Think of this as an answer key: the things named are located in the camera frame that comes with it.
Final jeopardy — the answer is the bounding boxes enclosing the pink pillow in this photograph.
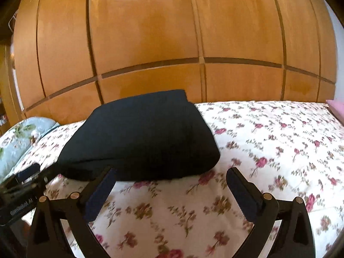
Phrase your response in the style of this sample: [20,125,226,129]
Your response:
[326,99,344,125]

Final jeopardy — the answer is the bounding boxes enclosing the blue floral pillow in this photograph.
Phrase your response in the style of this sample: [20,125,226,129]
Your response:
[0,117,60,180]

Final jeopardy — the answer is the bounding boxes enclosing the wooden shelf unit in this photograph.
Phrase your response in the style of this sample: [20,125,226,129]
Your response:
[0,41,25,129]

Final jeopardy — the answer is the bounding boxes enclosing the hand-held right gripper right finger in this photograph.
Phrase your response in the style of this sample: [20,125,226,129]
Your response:
[226,167,315,258]

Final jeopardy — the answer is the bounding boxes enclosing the black pants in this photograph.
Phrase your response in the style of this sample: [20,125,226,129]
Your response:
[55,89,221,181]

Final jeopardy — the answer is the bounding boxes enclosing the white floral bedspread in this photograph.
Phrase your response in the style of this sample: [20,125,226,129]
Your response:
[35,101,344,258]

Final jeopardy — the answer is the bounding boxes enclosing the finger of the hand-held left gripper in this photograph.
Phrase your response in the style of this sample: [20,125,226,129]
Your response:
[38,166,65,187]
[15,163,41,185]

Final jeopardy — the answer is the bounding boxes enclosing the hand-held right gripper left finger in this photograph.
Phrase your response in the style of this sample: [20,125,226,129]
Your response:
[27,167,117,258]

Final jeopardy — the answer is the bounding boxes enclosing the wooden wardrobe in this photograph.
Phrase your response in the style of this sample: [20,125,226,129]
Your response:
[11,0,338,125]

